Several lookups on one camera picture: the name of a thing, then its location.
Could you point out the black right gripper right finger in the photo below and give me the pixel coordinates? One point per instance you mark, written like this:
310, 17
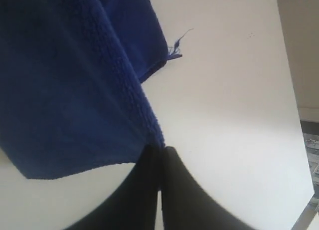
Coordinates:
185, 205

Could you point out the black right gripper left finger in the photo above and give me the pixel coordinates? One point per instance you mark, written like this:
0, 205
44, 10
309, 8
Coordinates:
133, 205

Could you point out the blue cloth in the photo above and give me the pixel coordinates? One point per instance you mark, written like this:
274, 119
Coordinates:
70, 83

